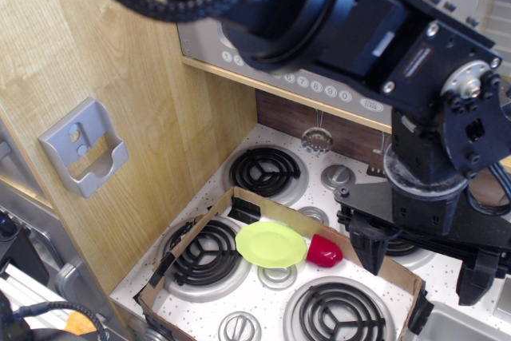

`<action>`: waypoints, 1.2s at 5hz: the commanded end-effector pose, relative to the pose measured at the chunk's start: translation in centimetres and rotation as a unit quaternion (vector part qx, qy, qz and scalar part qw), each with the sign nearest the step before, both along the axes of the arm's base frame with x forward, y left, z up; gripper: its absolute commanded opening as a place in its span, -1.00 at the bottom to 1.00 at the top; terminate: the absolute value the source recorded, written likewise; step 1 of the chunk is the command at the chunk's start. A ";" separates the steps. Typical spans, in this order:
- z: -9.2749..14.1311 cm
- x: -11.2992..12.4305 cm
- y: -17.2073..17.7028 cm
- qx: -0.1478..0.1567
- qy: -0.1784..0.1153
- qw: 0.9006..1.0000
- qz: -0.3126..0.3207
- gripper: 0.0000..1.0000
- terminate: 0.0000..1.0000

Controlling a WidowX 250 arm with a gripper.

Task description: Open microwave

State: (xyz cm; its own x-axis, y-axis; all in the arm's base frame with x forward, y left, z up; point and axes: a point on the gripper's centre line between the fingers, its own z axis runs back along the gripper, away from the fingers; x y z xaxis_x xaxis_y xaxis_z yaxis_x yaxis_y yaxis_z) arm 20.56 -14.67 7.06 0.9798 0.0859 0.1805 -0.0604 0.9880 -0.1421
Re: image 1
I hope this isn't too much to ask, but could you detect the front left stove burner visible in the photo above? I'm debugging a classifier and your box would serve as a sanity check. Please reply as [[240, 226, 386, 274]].
[[164, 217, 251, 303]]

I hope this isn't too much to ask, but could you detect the back right stove burner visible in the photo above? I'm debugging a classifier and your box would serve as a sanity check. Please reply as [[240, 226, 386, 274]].
[[386, 240, 434, 270]]

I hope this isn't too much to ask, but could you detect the grey front stove knob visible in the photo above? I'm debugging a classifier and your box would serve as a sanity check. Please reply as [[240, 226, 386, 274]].
[[218, 311, 262, 341]]

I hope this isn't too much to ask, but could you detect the grey stove knob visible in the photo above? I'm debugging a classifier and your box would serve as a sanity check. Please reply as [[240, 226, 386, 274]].
[[299, 206, 330, 226], [320, 165, 355, 191], [218, 311, 262, 341], [258, 265, 298, 291]]

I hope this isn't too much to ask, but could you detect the grey oven door handle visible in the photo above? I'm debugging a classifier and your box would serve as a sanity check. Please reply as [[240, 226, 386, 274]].
[[54, 261, 85, 303]]

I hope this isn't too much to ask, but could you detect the front right stove burner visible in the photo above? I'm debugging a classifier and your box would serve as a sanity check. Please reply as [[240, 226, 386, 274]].
[[283, 277, 397, 340]]

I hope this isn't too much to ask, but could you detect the back left stove burner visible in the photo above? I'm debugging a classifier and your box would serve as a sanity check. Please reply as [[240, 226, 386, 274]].
[[222, 145, 309, 206]]

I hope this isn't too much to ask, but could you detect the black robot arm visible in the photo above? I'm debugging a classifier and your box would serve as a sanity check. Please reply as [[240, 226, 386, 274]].
[[117, 0, 510, 306]]

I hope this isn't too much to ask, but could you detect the red plastic cup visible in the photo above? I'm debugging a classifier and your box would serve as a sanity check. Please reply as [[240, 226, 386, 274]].
[[306, 234, 344, 268]]

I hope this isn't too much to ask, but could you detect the black braided cable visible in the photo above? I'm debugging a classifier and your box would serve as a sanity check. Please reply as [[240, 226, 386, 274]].
[[0, 300, 109, 341]]

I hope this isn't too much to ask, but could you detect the stove burner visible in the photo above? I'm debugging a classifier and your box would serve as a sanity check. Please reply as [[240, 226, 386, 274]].
[[283, 277, 397, 340], [386, 240, 434, 270], [164, 217, 251, 303], [222, 145, 309, 206]]

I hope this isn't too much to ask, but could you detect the steel sink basin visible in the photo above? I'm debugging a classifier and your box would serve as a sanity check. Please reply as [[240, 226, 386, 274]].
[[412, 302, 510, 341]]

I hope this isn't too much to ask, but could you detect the brown cardboard frame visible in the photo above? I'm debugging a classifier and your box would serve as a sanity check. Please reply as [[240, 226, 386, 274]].
[[137, 187, 432, 340]]

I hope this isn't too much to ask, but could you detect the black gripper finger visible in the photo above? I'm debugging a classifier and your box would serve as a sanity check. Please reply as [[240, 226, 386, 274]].
[[456, 249, 502, 305], [349, 220, 388, 276]]

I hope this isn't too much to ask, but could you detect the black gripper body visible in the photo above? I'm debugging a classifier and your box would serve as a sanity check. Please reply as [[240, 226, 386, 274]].
[[334, 182, 510, 265]]

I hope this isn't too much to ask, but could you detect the green plastic plate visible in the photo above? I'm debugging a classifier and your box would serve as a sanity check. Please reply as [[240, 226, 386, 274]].
[[235, 221, 307, 268]]

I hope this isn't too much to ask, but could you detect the grey back stove knob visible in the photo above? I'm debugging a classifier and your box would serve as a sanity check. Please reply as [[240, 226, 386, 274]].
[[320, 165, 355, 191]]

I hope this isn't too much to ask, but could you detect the grey upper middle stove knob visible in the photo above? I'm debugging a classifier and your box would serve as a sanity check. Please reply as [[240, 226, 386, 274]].
[[299, 206, 330, 226]]

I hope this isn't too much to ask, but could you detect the hanging black spatula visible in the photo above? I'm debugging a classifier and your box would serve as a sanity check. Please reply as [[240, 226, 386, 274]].
[[366, 133, 389, 178]]

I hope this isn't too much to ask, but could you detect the grey wall phone holder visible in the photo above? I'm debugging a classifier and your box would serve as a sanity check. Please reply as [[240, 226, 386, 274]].
[[38, 97, 129, 198]]

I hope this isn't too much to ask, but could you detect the grey toy microwave door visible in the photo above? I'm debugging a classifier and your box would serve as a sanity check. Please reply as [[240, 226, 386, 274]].
[[178, 0, 501, 126]]

